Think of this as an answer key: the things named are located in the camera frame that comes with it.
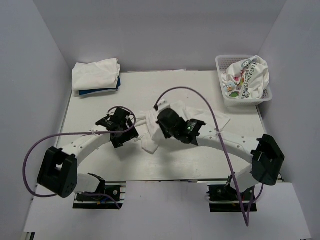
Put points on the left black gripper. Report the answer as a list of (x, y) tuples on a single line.
[(131, 133)]

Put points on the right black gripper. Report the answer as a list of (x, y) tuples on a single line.
[(167, 134)]

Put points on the plain white t shirt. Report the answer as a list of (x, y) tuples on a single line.
[(150, 133)]

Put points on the white printed t shirt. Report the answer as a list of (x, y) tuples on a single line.
[(246, 79)]

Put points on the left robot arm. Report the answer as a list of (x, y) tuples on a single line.
[(59, 169)]

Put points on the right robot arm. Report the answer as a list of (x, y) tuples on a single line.
[(263, 154)]

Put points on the folded blue t shirt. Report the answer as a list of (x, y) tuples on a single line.
[(93, 91)]

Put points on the folded white t shirt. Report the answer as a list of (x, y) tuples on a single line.
[(99, 75)]

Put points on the white plastic basket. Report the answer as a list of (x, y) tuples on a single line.
[(222, 63)]

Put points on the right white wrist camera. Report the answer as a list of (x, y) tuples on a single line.
[(162, 105)]

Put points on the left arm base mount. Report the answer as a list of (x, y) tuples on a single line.
[(112, 198)]

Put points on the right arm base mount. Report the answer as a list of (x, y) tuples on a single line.
[(223, 201)]

